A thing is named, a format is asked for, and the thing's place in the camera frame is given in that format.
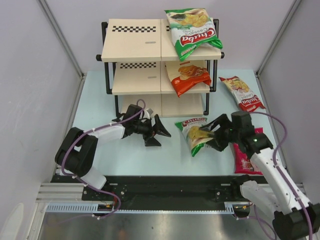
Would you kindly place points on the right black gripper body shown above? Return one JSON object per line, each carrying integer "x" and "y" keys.
{"x": 229, "y": 134}

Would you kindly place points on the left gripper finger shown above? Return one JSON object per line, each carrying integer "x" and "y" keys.
{"x": 159, "y": 128}
{"x": 152, "y": 142}

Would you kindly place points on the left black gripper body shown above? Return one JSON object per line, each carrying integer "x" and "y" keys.
{"x": 143, "y": 128}

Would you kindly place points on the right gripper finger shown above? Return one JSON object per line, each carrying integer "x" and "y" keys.
{"x": 222, "y": 122}
{"x": 215, "y": 144}

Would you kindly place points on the green Chuba chips bag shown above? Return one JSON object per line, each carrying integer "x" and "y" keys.
{"x": 195, "y": 137}
{"x": 191, "y": 28}

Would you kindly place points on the red Chuba chips bag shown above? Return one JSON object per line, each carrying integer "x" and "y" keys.
{"x": 245, "y": 98}

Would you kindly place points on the orange cassava chips bag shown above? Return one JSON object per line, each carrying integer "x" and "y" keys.
{"x": 188, "y": 80}

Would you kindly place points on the beige three-tier shelf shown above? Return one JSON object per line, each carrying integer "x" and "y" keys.
{"x": 136, "y": 54}

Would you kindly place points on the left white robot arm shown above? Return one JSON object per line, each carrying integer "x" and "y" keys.
{"x": 77, "y": 152}

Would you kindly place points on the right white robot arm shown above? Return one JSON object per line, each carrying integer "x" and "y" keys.
{"x": 293, "y": 214}

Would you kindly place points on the pink Real chips bag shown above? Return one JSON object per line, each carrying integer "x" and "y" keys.
{"x": 243, "y": 164}

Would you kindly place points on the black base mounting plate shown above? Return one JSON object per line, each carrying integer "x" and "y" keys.
{"x": 183, "y": 192}

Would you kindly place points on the white slotted cable duct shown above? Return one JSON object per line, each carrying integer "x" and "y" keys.
{"x": 100, "y": 208}

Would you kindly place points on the aluminium rail frame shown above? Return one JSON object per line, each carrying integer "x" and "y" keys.
{"x": 63, "y": 215}

